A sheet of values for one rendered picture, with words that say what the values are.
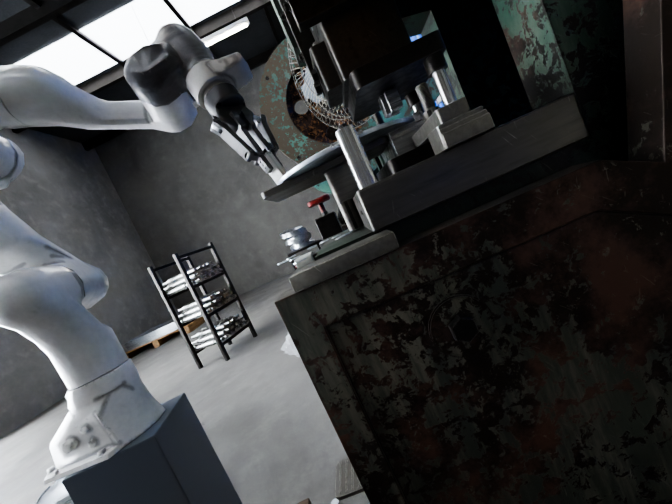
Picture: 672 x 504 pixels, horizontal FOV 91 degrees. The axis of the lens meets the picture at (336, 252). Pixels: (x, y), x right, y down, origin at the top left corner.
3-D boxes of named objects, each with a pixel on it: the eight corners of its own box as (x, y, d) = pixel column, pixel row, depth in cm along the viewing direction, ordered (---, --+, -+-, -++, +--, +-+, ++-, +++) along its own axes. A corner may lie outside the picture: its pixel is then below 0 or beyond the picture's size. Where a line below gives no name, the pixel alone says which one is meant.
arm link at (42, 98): (-7, 51, 61) (167, 33, 64) (66, 115, 79) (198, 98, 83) (-8, 102, 58) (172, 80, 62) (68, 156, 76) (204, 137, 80)
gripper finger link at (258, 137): (234, 124, 69) (239, 123, 70) (265, 163, 68) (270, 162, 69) (239, 109, 66) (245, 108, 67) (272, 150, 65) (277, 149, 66)
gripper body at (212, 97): (232, 110, 74) (255, 140, 72) (197, 112, 68) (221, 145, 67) (241, 80, 68) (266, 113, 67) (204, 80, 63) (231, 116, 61)
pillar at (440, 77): (456, 129, 54) (424, 48, 53) (452, 132, 57) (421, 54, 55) (469, 123, 54) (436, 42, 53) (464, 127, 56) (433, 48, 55)
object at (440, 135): (447, 147, 39) (414, 65, 38) (417, 167, 56) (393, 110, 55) (495, 126, 39) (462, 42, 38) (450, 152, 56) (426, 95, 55)
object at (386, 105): (387, 112, 61) (379, 94, 61) (384, 120, 66) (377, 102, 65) (403, 105, 61) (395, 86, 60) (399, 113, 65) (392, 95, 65)
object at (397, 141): (398, 157, 57) (388, 132, 56) (387, 169, 72) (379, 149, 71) (447, 135, 56) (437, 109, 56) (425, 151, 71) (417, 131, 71)
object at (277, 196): (289, 259, 60) (257, 191, 59) (300, 251, 74) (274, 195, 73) (416, 202, 58) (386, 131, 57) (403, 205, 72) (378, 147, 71)
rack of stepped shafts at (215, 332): (232, 359, 262) (178, 251, 253) (193, 370, 281) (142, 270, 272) (261, 334, 301) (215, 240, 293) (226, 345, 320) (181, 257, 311)
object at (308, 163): (402, 143, 78) (401, 140, 78) (435, 102, 49) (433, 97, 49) (292, 194, 80) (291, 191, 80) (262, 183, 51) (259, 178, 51)
